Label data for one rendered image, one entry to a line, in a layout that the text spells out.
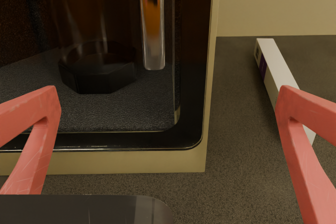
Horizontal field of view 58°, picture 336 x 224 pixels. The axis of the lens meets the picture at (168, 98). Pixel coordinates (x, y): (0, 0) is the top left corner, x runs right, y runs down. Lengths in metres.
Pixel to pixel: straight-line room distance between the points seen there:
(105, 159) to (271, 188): 0.19
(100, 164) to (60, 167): 0.05
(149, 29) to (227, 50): 0.47
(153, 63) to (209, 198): 0.19
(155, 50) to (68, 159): 0.21
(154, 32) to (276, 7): 0.58
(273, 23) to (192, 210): 0.53
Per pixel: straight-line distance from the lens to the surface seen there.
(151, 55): 0.21
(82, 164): 0.38
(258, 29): 0.77
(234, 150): 0.41
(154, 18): 0.20
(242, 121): 0.46
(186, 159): 0.36
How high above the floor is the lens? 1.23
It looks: 35 degrees down
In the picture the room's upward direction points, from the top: 1 degrees counter-clockwise
